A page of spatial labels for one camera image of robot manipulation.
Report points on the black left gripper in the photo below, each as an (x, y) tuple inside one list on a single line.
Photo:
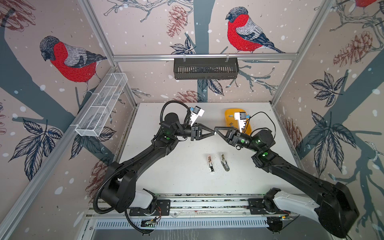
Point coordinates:
[(195, 133)]

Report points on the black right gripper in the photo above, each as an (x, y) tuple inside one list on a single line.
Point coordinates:
[(232, 138)]

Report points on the beige olive mini stapler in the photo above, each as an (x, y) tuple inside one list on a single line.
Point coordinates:
[(224, 163)]

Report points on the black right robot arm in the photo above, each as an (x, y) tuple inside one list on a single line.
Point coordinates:
[(336, 211)]

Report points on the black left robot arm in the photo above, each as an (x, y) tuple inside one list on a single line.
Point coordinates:
[(118, 190)]

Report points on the yellow plastic tray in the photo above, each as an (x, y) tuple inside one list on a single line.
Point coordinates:
[(231, 122)]

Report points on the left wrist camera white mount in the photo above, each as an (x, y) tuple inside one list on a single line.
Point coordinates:
[(195, 113)]

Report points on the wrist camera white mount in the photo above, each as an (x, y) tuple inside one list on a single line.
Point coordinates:
[(195, 113), (242, 118)]

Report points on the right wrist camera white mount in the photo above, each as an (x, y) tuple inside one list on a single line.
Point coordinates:
[(242, 118)]

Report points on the black hanging wire basket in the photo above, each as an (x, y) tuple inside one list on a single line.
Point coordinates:
[(206, 68)]

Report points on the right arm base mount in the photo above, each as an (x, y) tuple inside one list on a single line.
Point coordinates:
[(267, 206)]

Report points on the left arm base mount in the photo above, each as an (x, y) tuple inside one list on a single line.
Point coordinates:
[(147, 204)]

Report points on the white wire mesh basket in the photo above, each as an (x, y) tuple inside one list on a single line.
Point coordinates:
[(96, 116)]

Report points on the aluminium cage frame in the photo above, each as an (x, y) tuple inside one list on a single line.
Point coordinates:
[(23, 203)]

